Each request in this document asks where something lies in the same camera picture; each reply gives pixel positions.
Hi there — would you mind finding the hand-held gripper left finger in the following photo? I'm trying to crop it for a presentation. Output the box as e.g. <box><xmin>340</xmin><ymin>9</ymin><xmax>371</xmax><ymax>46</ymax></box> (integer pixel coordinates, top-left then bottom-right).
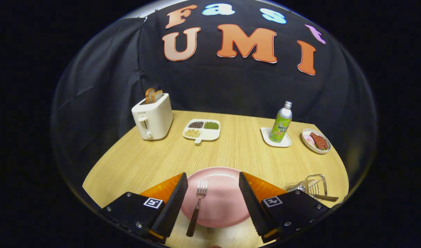
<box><xmin>101</xmin><ymin>172</ymin><xmax>189</xmax><ymax>244</ymax></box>

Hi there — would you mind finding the white divided snack tray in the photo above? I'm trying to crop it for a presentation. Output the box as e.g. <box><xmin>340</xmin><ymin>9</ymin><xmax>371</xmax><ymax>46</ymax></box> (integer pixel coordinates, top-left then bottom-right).
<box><xmin>183</xmin><ymin>119</ymin><xmax>221</xmax><ymax>144</ymax></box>

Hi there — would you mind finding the green soda bottle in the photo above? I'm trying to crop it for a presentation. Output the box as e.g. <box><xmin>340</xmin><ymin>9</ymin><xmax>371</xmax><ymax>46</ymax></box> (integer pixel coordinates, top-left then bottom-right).
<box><xmin>269</xmin><ymin>101</ymin><xmax>293</xmax><ymax>143</ymax></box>

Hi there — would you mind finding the wooden-handled metal spoon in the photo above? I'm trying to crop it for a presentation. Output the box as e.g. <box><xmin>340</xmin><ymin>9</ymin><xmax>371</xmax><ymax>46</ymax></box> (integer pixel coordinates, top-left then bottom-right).
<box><xmin>300</xmin><ymin>188</ymin><xmax>339</xmax><ymax>203</ymax></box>

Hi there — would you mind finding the white square coaster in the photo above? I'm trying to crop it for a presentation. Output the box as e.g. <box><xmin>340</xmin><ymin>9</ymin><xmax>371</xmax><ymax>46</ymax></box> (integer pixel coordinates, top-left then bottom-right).
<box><xmin>260</xmin><ymin>127</ymin><xmax>292</xmax><ymax>148</ymax></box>

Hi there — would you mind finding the small oval food dish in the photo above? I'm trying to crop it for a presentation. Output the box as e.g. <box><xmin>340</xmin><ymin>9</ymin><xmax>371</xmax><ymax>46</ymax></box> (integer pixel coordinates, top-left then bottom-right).
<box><xmin>301</xmin><ymin>128</ymin><xmax>332</xmax><ymax>154</ymax></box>

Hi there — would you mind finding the red meat piece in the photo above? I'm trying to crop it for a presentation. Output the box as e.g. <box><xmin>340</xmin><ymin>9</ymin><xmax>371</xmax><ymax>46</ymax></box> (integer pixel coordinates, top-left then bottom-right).
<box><xmin>310</xmin><ymin>132</ymin><xmax>329</xmax><ymax>151</ymax></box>

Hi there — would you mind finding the large pink plate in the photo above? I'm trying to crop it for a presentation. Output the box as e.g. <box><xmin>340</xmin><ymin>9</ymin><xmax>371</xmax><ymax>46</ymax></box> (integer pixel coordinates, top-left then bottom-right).
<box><xmin>181</xmin><ymin>167</ymin><xmax>251</xmax><ymax>228</ymax></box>

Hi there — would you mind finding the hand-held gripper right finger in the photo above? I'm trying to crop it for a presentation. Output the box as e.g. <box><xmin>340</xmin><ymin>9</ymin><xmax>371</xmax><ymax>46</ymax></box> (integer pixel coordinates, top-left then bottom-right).
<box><xmin>238</xmin><ymin>172</ymin><xmax>331</xmax><ymax>244</ymax></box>

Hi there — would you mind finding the wooden-handled metal fork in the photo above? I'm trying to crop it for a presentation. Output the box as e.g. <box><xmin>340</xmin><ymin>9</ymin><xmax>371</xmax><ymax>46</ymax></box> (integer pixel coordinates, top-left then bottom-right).
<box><xmin>186</xmin><ymin>181</ymin><xmax>208</xmax><ymax>237</ymax></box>

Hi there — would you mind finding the metal wire rack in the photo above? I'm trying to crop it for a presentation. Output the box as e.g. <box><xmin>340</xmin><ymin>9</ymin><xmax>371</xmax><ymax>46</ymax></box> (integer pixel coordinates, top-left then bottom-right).
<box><xmin>287</xmin><ymin>174</ymin><xmax>328</xmax><ymax>202</ymax></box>

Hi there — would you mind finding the cream white toaster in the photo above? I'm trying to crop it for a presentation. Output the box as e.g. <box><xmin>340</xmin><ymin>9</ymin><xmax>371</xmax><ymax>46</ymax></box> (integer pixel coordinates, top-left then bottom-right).
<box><xmin>131</xmin><ymin>93</ymin><xmax>174</xmax><ymax>141</ymax></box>

